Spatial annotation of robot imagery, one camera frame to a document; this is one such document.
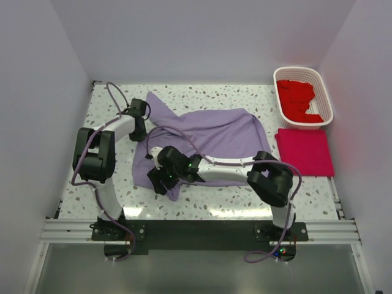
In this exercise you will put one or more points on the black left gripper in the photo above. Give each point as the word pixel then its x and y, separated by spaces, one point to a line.
pixel 138 133

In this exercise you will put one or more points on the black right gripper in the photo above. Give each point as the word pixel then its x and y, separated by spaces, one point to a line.
pixel 159 180

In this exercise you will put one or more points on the purple t shirt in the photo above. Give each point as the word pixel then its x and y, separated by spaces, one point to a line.
pixel 227 134

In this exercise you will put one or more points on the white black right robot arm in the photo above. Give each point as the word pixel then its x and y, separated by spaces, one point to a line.
pixel 271 180

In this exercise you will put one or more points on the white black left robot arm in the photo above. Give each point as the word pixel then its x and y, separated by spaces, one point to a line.
pixel 94 158

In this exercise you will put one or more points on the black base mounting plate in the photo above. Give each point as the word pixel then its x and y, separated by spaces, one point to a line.
pixel 139 237

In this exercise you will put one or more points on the folded pink t shirt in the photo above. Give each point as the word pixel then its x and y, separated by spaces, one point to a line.
pixel 307 150

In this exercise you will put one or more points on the red t shirt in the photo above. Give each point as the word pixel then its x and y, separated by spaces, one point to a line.
pixel 295 98

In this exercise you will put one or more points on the white perforated plastic basket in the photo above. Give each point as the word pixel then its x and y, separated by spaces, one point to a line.
pixel 320 104

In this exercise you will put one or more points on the aluminium right side rail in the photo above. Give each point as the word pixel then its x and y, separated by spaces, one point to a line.
pixel 336 199

